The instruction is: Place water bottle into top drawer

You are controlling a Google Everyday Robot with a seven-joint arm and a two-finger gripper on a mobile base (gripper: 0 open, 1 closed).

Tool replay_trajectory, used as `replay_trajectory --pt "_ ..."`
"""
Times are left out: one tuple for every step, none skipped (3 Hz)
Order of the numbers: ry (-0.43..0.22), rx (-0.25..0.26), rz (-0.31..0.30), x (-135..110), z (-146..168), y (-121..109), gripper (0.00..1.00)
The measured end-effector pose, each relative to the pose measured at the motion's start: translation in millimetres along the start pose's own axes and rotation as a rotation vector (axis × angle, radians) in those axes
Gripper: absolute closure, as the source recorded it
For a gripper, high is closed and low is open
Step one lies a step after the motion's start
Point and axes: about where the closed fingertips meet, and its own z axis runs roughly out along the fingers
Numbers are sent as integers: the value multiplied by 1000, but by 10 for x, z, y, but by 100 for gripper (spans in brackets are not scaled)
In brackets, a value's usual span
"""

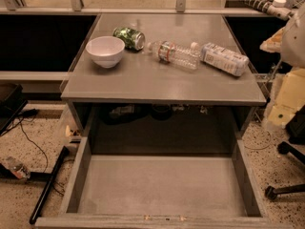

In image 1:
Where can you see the clear plastic water bottle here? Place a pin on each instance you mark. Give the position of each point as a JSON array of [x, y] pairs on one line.
[[169, 52]]

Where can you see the green soda can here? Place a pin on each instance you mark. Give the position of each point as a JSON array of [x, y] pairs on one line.
[[133, 39]]

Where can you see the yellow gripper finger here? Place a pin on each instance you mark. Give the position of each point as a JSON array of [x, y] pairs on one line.
[[273, 43], [290, 98]]

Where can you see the black metal bar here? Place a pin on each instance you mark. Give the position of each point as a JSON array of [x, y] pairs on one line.
[[47, 188]]

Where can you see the clear bottle on floor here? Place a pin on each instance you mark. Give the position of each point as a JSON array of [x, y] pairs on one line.
[[16, 167]]

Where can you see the white ceramic bowl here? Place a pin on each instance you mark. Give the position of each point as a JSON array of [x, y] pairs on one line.
[[105, 51]]

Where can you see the black office chair base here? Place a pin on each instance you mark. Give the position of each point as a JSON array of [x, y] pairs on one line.
[[290, 180]]

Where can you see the black box at left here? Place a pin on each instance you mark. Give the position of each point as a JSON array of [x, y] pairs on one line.
[[12, 101]]

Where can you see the open grey top drawer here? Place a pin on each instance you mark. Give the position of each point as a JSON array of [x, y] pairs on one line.
[[209, 191]]

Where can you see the grey cabinet with drawer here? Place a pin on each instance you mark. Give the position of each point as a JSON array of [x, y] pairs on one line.
[[215, 108]]

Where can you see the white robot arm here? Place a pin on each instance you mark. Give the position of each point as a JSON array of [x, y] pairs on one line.
[[290, 43]]

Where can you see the white labelled drink bottle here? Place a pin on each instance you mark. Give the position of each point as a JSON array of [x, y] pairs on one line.
[[221, 58]]

